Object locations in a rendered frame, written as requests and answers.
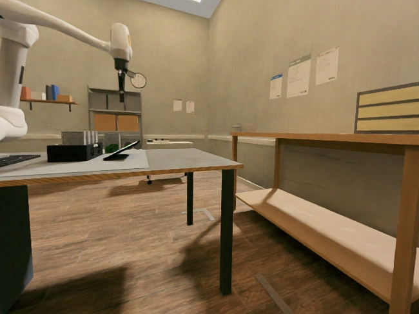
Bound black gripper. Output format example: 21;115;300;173
114;59;128;103

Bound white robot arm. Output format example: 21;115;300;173
0;0;132;143

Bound grey flat mat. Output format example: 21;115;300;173
0;150;149;177

